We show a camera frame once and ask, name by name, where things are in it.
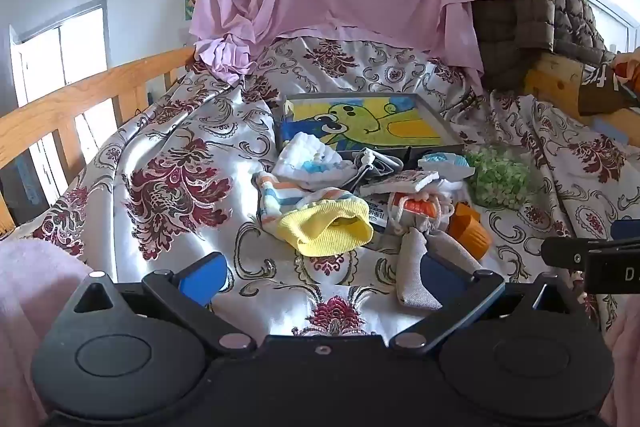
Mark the white muslin cloth blue print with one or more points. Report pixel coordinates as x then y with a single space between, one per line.
310 159

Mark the wooden bed rail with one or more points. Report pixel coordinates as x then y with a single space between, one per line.
75 94

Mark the striped towel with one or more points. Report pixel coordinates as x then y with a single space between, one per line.
272 199

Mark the grey tray with cartoon print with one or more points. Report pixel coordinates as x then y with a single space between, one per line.
360 117

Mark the blue white packet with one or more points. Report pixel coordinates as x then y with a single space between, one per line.
377 217

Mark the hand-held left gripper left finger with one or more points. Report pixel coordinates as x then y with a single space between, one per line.
202 279

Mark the orange sock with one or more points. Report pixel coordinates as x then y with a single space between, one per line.
470 229

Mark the floral bedspread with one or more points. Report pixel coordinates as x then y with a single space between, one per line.
175 157

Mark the pink fleece clothing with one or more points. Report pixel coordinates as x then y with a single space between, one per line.
35 287

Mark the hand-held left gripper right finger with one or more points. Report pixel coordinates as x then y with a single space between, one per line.
442 279

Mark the orange white box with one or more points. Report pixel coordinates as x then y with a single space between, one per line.
417 207

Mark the brown puffer jacket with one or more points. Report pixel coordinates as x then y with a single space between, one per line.
535 2

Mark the white window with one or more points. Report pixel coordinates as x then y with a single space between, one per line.
60 72

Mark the bag of green pieces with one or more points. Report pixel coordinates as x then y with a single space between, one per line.
500 179

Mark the grey sock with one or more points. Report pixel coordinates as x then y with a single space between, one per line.
415 277

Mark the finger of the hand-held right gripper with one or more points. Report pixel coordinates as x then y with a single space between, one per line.
562 251
627 229

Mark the brown printed box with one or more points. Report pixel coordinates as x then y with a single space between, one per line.
600 87

